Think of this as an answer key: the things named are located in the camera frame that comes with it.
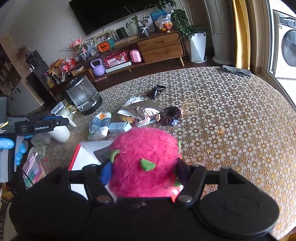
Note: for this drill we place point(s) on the white standing air conditioner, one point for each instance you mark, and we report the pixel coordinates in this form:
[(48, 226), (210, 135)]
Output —
[(220, 15)]

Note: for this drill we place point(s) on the glass electric kettle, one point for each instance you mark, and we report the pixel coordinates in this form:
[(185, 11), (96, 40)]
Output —
[(83, 94)]

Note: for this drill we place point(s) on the grey cloth on table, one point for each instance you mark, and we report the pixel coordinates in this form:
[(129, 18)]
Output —
[(237, 71)]

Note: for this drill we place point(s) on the pink furry plush toy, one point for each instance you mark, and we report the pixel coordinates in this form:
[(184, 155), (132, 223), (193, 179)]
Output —
[(144, 164)]

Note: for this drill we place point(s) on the white blue snack pouch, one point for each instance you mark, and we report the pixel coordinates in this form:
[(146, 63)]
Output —
[(99, 126)]

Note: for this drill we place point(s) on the white washing machine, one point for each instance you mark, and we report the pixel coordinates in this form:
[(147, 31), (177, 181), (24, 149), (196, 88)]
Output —
[(284, 46)]

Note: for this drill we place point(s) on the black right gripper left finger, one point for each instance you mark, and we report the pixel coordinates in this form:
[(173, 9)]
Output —
[(96, 177)]

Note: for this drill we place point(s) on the white ceramic teapot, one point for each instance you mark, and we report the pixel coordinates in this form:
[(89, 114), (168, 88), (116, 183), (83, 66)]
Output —
[(62, 133)]

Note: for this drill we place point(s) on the dark curly hair doll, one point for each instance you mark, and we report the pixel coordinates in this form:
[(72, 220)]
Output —
[(171, 116)]

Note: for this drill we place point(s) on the yellow curtain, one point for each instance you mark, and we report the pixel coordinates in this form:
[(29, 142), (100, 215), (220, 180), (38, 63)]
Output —
[(242, 34)]

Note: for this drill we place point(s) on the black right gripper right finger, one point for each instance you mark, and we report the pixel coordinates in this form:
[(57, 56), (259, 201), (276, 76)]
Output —
[(192, 178)]

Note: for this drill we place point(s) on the white planter with plant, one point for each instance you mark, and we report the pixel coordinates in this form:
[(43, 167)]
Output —
[(194, 37)]

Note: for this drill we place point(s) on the black snack packet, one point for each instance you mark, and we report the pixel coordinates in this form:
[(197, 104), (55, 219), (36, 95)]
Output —
[(155, 91)]

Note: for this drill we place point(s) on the bag of fruit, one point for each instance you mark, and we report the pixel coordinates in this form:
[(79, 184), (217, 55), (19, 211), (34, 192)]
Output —
[(162, 20)]

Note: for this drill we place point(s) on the photo frame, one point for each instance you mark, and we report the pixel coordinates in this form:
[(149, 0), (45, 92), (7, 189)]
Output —
[(102, 37)]

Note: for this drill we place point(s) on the light blue small carton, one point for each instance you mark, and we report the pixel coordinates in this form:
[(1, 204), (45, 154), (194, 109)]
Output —
[(120, 127)]

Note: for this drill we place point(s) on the wooden tv cabinet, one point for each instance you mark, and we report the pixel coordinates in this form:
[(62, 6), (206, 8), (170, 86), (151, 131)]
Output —
[(155, 48)]

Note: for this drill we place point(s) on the purple kettlebell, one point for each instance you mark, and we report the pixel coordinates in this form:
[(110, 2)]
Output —
[(98, 70)]

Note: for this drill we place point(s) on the red gift box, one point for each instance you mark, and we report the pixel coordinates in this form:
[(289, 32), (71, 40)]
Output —
[(116, 57)]

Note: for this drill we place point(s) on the black television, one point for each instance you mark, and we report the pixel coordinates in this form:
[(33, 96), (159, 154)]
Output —
[(95, 14)]

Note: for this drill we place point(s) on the pink small suitcase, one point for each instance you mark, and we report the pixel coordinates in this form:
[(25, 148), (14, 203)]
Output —
[(135, 55)]

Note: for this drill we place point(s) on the potted spider plant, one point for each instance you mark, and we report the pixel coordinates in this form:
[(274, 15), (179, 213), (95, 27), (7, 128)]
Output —
[(142, 24)]

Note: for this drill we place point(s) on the silver foil snack bag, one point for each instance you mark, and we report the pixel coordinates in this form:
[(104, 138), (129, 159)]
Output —
[(140, 108)]

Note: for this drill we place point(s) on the blue gloved left hand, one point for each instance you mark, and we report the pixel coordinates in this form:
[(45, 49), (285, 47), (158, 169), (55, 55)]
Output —
[(7, 144)]

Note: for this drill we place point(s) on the black speaker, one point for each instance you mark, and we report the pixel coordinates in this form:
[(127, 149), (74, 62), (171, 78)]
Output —
[(121, 33)]

